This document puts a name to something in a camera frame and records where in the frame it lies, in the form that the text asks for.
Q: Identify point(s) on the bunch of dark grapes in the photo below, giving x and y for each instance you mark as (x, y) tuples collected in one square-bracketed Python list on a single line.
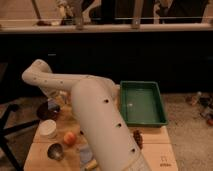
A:
[(138, 138)]

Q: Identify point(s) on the dark purple bowl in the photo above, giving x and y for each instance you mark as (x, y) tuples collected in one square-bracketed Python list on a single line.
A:
[(43, 113)]

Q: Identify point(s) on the small metal cup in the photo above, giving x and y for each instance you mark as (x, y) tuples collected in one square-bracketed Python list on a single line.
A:
[(55, 152)]

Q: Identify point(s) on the blue folded cloth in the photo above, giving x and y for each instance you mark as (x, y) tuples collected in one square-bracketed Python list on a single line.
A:
[(85, 154)]

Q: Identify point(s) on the blue sponge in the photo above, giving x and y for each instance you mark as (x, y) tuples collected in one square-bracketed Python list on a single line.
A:
[(52, 106)]

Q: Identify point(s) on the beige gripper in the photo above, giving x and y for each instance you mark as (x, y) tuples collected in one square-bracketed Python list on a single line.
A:
[(62, 98)]

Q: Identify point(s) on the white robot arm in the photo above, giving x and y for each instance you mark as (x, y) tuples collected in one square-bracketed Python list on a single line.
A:
[(93, 103)]

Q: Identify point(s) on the orange fruit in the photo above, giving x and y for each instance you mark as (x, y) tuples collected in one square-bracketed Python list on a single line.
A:
[(70, 138)]

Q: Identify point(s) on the green plastic tray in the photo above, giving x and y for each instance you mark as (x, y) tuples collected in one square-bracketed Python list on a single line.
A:
[(141, 104)]

